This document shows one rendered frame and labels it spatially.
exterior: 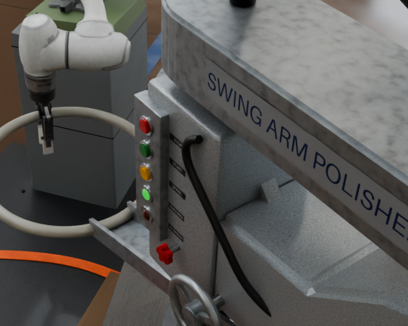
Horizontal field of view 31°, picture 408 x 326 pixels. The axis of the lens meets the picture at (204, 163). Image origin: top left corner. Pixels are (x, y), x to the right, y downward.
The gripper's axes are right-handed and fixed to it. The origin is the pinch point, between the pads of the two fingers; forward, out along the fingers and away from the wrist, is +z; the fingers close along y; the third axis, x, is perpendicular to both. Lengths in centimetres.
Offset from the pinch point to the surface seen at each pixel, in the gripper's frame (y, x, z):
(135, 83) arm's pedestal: -67, 51, 36
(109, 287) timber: 6, 18, 71
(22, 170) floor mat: -84, 5, 89
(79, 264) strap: -19, 13, 84
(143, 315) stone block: 66, 8, 4
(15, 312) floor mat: -5, -15, 84
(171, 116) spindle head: 83, 5, -72
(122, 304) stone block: 55, 7, 13
